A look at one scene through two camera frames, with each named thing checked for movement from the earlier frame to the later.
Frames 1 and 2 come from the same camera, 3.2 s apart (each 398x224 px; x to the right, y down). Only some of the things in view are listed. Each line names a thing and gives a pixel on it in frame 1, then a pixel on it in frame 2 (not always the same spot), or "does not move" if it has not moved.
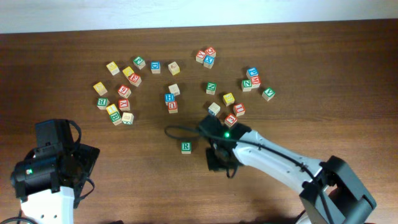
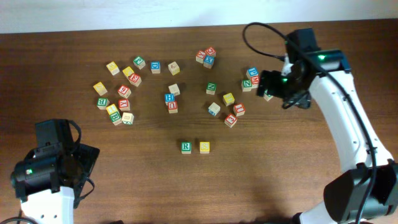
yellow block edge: [100, 88] does not move
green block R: [186, 147] does not move
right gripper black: [213, 162] → [300, 98]
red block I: [239, 109] does not move
